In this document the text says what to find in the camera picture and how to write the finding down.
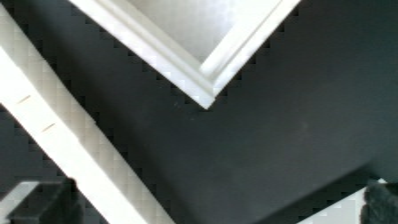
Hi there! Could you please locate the white cabinet body box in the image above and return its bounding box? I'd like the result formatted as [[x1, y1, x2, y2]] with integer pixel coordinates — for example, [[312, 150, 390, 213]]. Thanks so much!
[[68, 0, 303, 108]]

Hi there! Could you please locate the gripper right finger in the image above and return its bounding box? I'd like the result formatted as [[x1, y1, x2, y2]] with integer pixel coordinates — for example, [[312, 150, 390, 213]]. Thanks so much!
[[361, 182, 398, 224]]

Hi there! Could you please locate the white U-shaped frame wall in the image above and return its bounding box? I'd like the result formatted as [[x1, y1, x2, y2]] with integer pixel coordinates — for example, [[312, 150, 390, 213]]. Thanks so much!
[[0, 4, 175, 224]]

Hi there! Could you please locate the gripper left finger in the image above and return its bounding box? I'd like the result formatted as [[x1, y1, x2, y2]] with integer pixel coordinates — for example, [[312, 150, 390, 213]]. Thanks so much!
[[0, 178, 84, 224]]

